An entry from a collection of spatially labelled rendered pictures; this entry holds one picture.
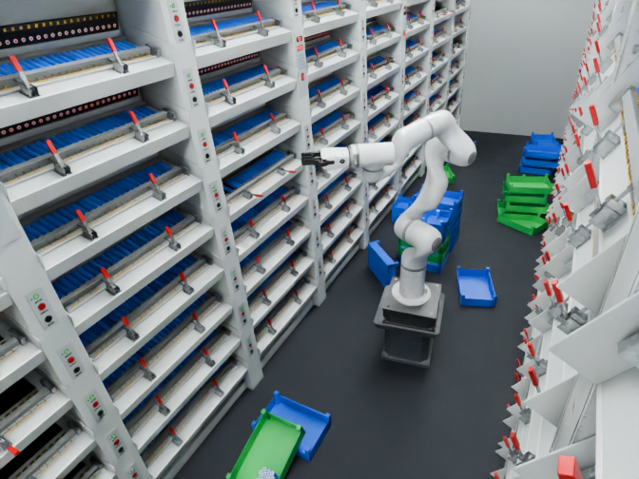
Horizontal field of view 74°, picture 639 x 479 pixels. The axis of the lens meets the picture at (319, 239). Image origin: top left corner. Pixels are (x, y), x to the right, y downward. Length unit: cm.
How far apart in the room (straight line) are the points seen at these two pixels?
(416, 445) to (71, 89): 183
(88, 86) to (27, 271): 50
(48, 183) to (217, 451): 138
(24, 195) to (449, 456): 180
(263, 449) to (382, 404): 59
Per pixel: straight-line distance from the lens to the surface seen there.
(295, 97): 211
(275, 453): 204
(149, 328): 163
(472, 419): 222
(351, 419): 216
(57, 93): 128
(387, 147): 156
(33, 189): 128
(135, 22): 160
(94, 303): 147
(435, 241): 190
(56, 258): 135
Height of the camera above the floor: 177
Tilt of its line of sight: 32 degrees down
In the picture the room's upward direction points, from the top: 5 degrees counter-clockwise
